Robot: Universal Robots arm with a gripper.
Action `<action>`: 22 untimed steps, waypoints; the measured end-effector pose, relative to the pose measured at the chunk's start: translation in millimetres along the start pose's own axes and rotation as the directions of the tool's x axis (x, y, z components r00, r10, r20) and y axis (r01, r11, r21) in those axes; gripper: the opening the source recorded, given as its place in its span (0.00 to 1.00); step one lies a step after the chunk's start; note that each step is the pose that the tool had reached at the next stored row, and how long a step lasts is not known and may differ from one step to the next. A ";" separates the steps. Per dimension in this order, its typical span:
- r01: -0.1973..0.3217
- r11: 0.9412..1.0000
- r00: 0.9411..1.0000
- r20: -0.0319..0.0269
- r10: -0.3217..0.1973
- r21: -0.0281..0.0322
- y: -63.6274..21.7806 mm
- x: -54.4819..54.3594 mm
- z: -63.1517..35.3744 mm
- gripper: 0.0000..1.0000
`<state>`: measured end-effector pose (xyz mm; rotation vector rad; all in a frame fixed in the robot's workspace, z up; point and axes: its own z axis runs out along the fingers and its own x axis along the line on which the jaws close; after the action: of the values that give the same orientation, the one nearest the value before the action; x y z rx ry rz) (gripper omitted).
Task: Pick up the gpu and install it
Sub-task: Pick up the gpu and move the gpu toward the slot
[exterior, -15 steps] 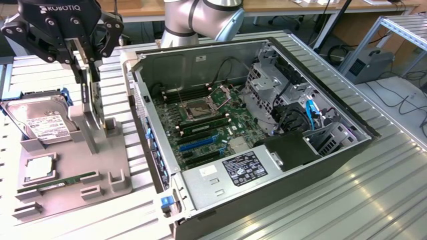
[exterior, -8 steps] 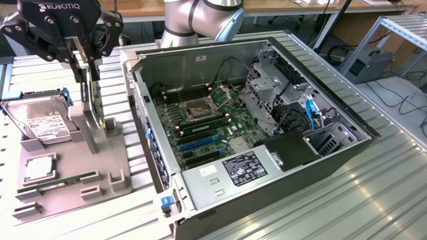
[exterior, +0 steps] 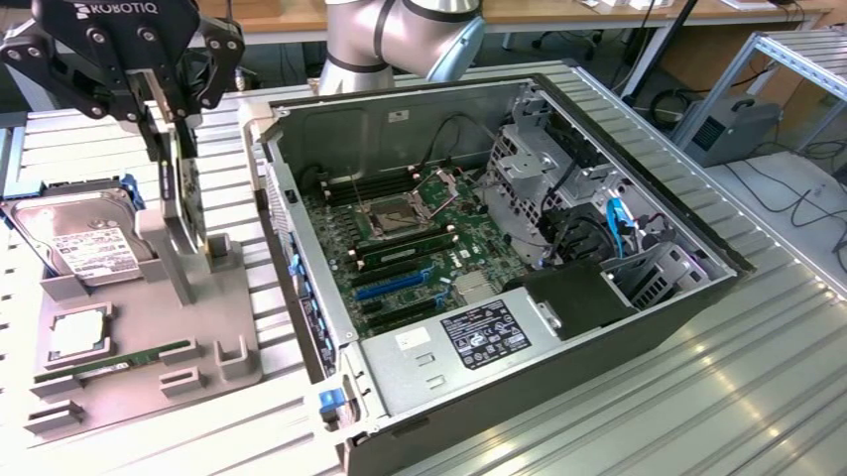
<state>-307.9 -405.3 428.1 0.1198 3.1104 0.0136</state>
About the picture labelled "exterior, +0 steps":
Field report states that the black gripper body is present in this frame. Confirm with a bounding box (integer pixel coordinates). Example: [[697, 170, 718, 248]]
[[31, 0, 202, 123]]

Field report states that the graphics card with metal bracket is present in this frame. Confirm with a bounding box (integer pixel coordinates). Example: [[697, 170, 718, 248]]
[[135, 68, 208, 254]]

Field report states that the hard drive with blue caddy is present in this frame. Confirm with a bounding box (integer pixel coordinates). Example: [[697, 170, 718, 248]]
[[0, 168, 148, 234]]

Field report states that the silver hard disk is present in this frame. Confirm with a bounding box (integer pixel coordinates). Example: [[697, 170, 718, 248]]
[[0, 190, 152, 290]]

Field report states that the thin locking lever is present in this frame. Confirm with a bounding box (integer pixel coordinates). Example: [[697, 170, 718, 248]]
[[348, 167, 367, 212]]

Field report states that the black RAM slot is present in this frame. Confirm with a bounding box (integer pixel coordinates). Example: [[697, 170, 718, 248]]
[[328, 182, 423, 207], [343, 225, 455, 253], [326, 177, 419, 200], [324, 171, 416, 193]]

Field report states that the CPU socket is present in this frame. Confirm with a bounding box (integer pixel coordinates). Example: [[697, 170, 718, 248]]
[[360, 196, 432, 240]]

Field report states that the metal socket cover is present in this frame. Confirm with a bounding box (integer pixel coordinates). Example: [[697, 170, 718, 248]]
[[408, 167, 463, 218]]

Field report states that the green RAM stick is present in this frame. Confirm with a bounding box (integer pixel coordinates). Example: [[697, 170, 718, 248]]
[[360, 236, 459, 267], [32, 341, 192, 384]]

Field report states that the silver disk bay cage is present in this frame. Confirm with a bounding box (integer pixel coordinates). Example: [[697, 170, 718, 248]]
[[486, 122, 625, 264]]

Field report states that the black office chair base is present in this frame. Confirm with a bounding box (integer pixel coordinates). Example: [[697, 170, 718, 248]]
[[502, 29, 604, 63]]

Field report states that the blue expansion slot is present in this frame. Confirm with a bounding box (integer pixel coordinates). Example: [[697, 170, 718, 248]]
[[355, 278, 442, 302]]

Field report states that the green motherboard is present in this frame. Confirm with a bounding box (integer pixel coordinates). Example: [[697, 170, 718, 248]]
[[303, 166, 532, 339]]

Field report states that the silver CPU chip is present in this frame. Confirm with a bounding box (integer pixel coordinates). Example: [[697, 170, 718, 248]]
[[50, 310, 112, 359]]

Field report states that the silver finned heatsink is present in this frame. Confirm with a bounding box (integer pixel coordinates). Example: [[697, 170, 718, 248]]
[[452, 275, 496, 304]]

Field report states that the black disk connector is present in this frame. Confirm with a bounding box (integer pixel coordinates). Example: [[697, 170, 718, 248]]
[[539, 206, 608, 264]]

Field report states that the black slanted pole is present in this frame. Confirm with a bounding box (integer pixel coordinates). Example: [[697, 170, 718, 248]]
[[618, 0, 702, 103]]

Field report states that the black rating label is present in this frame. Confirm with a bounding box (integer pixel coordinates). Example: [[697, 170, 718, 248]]
[[439, 299, 535, 372]]

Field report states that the grey parts rack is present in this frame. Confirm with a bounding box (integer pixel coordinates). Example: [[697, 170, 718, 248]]
[[19, 207, 266, 450]]

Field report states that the blue case latch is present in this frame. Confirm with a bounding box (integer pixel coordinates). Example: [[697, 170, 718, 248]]
[[315, 389, 347, 416]]

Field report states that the silver power supply unit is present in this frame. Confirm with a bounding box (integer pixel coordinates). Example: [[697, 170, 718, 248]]
[[356, 296, 572, 417]]

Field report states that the black plastic shroud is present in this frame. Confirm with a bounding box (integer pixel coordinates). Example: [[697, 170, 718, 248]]
[[502, 261, 642, 342]]

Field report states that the grey machine box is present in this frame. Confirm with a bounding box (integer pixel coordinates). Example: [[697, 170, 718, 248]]
[[674, 96, 783, 169]]

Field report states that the grey perforated disk bay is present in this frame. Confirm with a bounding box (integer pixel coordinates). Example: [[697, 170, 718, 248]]
[[599, 241, 715, 312]]

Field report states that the open black PC case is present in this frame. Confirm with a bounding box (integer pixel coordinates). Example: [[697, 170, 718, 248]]
[[236, 71, 758, 476]]

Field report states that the blue wire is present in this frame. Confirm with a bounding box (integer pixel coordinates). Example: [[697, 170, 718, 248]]
[[603, 196, 642, 263]]

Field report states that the aluminium profile frame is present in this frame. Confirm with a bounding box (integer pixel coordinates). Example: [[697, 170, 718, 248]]
[[674, 27, 847, 155]]

